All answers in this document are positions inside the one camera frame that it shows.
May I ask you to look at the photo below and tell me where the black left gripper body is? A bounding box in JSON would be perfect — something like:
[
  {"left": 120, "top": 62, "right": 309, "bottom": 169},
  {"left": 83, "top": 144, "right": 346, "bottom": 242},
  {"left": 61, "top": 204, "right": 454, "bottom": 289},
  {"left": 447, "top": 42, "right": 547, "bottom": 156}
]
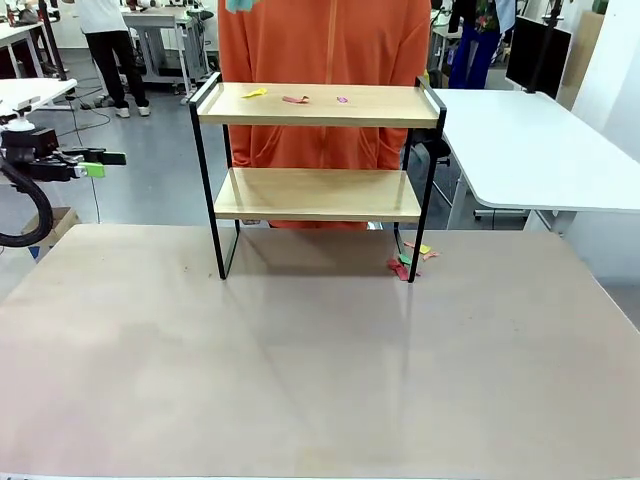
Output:
[{"left": 0, "top": 127, "right": 74, "bottom": 184}]

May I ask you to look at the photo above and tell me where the wood and black metal shelf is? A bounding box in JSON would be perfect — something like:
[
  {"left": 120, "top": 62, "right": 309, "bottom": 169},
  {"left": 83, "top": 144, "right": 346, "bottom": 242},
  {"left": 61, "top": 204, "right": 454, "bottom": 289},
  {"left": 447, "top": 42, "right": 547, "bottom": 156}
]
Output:
[{"left": 189, "top": 71, "right": 448, "bottom": 284}]

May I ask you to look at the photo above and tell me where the cardboard box on floor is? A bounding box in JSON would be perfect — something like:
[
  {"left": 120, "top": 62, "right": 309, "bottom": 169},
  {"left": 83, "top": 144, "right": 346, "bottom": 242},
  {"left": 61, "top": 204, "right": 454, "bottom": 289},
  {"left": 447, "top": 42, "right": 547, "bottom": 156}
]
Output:
[{"left": 19, "top": 206, "right": 82, "bottom": 262}]

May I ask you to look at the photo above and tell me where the white side table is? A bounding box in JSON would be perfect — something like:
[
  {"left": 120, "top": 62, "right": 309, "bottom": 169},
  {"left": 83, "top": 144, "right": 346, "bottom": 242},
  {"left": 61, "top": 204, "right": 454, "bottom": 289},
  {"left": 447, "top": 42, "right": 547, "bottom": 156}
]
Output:
[{"left": 0, "top": 78, "right": 79, "bottom": 132}]

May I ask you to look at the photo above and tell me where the person in white shirt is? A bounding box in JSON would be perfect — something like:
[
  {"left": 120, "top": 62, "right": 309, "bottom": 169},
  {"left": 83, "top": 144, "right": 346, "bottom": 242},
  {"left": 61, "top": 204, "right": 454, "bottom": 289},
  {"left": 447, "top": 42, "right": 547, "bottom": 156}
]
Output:
[{"left": 74, "top": 0, "right": 152, "bottom": 119}]

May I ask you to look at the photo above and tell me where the dark legged lab desk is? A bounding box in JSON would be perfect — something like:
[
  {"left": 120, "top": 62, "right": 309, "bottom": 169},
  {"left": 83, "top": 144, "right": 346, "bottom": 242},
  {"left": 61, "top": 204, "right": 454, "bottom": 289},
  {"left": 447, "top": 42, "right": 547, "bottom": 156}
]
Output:
[{"left": 0, "top": 17, "right": 69, "bottom": 81}]

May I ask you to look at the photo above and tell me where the grey metal workbench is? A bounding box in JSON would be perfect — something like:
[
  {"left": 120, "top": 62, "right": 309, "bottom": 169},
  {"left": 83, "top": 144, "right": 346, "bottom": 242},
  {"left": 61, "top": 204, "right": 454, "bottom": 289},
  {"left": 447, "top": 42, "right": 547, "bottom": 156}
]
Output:
[{"left": 122, "top": 6, "right": 211, "bottom": 97}]

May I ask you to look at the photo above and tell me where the person in orange jacket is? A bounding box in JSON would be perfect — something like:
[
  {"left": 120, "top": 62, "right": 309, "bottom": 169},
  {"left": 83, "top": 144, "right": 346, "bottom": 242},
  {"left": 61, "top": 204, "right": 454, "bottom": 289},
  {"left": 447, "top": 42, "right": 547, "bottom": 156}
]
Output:
[{"left": 218, "top": 0, "right": 434, "bottom": 230}]

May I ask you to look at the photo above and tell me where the black office chair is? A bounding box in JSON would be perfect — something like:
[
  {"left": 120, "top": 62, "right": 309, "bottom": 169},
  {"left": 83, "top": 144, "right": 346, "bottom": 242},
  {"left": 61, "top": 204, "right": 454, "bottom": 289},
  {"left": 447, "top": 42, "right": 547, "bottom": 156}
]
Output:
[{"left": 407, "top": 139, "right": 452, "bottom": 201}]

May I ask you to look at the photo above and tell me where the large white desk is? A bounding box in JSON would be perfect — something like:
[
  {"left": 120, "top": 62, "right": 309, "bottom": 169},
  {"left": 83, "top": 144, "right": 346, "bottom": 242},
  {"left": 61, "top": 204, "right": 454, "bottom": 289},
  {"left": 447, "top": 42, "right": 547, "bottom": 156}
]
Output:
[{"left": 432, "top": 88, "right": 640, "bottom": 237}]

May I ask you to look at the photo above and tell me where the black monitor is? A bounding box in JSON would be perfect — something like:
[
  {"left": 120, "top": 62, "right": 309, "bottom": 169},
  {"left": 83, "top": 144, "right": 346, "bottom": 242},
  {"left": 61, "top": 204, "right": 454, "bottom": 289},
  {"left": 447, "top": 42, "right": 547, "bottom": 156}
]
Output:
[{"left": 505, "top": 14, "right": 573, "bottom": 100}]

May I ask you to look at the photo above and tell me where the brown cardboard panel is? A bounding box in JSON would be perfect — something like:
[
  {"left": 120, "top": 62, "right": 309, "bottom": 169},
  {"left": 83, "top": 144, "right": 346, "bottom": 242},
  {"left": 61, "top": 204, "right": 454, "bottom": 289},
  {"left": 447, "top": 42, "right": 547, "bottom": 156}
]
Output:
[{"left": 569, "top": 10, "right": 606, "bottom": 109}]

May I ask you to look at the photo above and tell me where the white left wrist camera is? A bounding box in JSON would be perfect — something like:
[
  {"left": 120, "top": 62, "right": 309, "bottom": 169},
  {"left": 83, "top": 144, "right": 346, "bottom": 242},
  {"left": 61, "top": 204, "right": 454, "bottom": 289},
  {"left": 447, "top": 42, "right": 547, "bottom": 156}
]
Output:
[{"left": 0, "top": 97, "right": 43, "bottom": 133}]

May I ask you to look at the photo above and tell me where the black sleeved arm cable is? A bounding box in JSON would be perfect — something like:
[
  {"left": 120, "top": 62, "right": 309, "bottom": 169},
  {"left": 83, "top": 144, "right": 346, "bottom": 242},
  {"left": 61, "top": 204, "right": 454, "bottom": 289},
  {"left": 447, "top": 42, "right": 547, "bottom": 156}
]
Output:
[{"left": 0, "top": 158, "right": 54, "bottom": 247}]

